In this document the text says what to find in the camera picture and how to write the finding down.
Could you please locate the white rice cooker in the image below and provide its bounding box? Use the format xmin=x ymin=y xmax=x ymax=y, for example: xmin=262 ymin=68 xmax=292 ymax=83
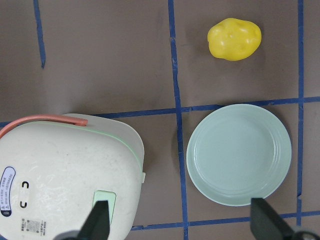
xmin=0 ymin=113 xmax=145 ymax=240

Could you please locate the yellow toy potato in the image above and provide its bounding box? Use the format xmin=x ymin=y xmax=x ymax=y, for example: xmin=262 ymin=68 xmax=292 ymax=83
xmin=207 ymin=18 xmax=262 ymax=62

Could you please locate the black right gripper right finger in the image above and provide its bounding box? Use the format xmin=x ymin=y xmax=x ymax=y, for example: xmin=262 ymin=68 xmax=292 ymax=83
xmin=250 ymin=198 xmax=294 ymax=240

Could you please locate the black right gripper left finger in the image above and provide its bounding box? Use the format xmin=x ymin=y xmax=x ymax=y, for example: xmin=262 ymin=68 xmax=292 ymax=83
xmin=77 ymin=200 xmax=110 ymax=240

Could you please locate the green plate near yellow toy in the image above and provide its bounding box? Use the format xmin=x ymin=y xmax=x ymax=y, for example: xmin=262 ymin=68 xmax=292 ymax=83
xmin=186 ymin=104 xmax=292 ymax=207

